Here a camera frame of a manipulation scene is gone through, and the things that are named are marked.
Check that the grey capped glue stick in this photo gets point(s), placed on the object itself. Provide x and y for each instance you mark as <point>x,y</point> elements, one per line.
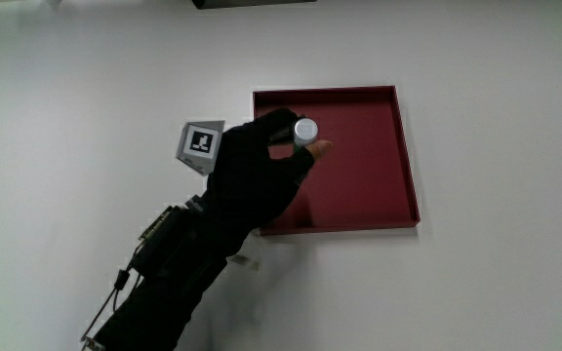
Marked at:
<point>306,129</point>

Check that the dark red square tray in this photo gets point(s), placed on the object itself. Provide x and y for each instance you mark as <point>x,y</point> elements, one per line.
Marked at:
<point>359,170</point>

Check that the black object at table edge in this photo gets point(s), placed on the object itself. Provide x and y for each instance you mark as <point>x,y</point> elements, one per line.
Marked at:
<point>252,3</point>

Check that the person's left hand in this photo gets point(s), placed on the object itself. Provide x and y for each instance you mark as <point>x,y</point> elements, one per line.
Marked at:
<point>247,180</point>

